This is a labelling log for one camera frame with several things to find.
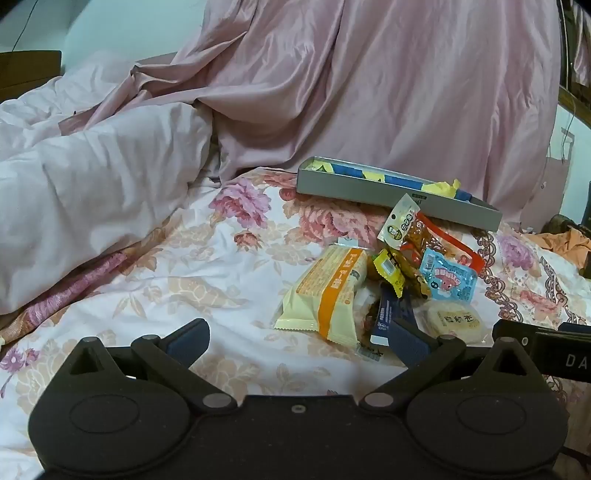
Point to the grey cardboard box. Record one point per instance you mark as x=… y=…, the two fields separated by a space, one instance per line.
x=351 y=194

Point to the dark blue snack packet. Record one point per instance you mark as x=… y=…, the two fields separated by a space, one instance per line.
x=390 y=314

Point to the floral bedsheet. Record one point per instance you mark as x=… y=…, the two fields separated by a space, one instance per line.
x=184 y=277

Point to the pink satin sheet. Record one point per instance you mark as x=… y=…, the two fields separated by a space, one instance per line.
x=369 y=92

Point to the pale pink duvet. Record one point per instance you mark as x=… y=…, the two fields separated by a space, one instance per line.
x=92 y=184

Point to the yellow snack packet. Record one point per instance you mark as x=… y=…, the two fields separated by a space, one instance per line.
x=388 y=270

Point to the wooden bed frame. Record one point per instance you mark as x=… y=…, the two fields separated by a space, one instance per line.
x=575 y=55

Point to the light blue snack packet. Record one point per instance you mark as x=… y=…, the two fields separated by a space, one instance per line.
x=448 y=281

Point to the brown cardboard box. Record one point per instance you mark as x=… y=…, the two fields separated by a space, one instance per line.
x=27 y=69

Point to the cream orange bread packet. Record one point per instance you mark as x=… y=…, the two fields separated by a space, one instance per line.
x=318 y=290

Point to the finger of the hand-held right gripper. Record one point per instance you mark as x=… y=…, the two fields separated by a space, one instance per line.
x=524 y=328

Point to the round white rice cake packet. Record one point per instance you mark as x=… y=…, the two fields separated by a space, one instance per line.
x=455 y=321

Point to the yellow crumpled paper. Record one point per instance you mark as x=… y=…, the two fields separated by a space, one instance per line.
x=441 y=188

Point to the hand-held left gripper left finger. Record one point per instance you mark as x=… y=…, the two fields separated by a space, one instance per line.
x=187 y=344

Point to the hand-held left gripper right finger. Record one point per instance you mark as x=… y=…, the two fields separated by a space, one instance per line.
x=408 y=344

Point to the orange cloth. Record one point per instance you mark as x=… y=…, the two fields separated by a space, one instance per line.
x=568 y=244

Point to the red snack packet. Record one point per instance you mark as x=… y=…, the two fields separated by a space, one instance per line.
x=427 y=235

